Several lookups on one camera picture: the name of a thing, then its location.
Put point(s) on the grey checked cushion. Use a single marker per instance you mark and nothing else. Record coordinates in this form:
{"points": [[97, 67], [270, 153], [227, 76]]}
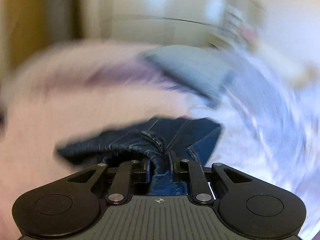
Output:
{"points": [[199, 69]]}

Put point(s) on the pink grey bedspread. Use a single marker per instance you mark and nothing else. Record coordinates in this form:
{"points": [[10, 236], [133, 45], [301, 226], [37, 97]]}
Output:
{"points": [[271, 131]]}

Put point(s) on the cream wardrobe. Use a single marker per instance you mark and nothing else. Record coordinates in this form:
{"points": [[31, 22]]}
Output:
{"points": [[166, 22]]}

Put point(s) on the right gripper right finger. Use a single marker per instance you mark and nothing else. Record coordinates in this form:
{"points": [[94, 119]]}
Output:
{"points": [[190, 172]]}

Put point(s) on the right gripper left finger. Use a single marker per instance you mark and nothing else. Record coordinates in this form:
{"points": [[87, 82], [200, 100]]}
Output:
{"points": [[130, 178]]}

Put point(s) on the lilac blanket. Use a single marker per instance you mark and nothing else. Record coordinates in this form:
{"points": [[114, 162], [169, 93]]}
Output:
{"points": [[73, 91]]}

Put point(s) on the dark blue denim jeans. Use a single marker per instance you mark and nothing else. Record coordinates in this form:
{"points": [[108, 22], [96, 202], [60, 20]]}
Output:
{"points": [[193, 139]]}

